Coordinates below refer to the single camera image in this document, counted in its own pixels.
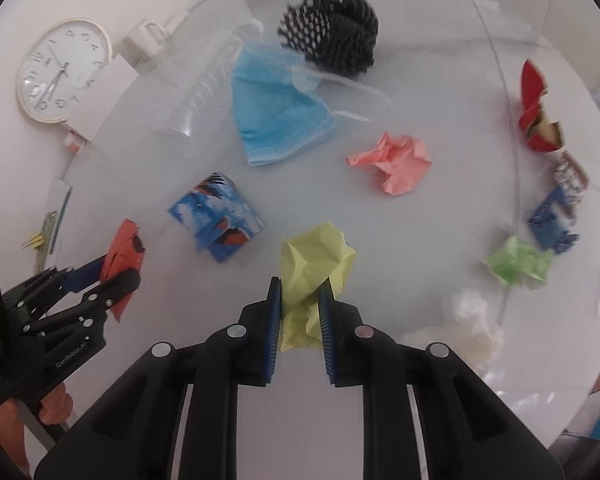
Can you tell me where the white card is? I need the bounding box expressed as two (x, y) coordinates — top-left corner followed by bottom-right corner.
(45, 177), (73, 256)

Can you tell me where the blue printed wrapper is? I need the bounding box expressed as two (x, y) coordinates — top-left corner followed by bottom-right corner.
(167, 171), (266, 263)

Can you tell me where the green crumpled paper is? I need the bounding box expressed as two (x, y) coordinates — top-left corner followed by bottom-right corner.
(482, 235), (553, 288)

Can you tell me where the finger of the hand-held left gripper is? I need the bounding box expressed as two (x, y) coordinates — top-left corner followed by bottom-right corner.
(22, 269), (142, 341)
(2, 255), (106, 321)

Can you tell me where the blue face mask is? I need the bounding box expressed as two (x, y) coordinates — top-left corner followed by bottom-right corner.
(230, 42), (392, 167)

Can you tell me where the round wall clock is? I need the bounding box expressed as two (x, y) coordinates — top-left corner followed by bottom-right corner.
(15, 17), (113, 124)

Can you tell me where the dark blue crumpled packet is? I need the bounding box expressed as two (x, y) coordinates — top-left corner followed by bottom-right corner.
(526, 186), (581, 254)

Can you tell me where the black mesh holder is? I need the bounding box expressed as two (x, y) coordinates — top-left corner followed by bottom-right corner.
(278, 0), (379, 78)

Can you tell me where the white crumpled tissue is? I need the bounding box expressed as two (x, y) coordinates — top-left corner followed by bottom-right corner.
(405, 290), (506, 366)

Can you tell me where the white cup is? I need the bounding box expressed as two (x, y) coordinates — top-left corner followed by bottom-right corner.
(121, 18), (168, 58)

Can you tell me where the brown patterned wrapper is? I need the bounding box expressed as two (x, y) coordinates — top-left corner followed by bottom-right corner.
(552, 152), (590, 201)

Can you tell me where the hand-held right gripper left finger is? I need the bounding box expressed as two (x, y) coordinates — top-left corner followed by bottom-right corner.
(34, 276), (283, 480)

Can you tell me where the white paper sheet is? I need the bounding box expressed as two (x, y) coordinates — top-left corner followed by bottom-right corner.
(67, 57), (140, 141)

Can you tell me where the yellow paper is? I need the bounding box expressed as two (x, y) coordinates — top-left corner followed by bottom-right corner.
(279, 221), (357, 353)

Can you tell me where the person's left hand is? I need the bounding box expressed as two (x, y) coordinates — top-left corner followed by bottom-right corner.
(0, 385), (75, 476)

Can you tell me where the red crumpled carton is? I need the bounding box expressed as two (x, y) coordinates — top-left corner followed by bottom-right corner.
(518, 59), (566, 153)

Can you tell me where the pink crumpled paper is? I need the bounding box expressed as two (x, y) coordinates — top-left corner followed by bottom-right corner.
(345, 131), (432, 197)

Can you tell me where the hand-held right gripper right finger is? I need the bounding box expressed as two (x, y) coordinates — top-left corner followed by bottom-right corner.
(317, 280), (566, 480)

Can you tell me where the red paper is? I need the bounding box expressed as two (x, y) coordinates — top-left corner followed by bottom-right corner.
(100, 219), (146, 323)

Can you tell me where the clear plastic bottle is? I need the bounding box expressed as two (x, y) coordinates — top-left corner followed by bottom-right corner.
(155, 20), (263, 137)

